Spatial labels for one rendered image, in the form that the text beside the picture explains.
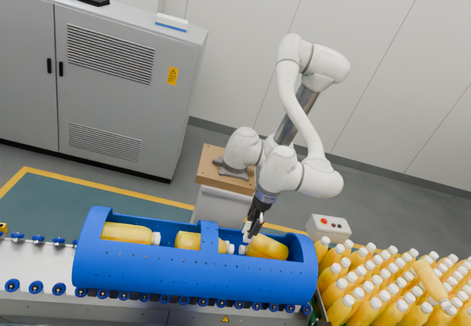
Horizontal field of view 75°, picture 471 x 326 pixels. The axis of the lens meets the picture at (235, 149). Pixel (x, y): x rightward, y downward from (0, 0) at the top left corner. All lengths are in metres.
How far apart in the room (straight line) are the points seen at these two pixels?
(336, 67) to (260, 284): 0.91
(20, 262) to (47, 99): 1.83
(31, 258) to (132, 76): 1.61
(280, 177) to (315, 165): 0.14
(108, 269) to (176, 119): 1.77
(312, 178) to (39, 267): 1.08
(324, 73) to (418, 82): 3.06
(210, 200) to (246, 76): 2.31
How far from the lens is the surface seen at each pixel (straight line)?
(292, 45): 1.36
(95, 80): 2.79
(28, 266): 1.48
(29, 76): 3.06
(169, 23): 2.62
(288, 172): 1.03
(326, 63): 1.38
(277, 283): 1.26
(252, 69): 3.82
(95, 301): 1.37
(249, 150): 1.67
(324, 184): 1.08
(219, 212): 1.87
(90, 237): 1.16
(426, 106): 4.59
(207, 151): 1.90
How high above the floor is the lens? 2.12
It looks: 32 degrees down
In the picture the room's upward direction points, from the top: 19 degrees clockwise
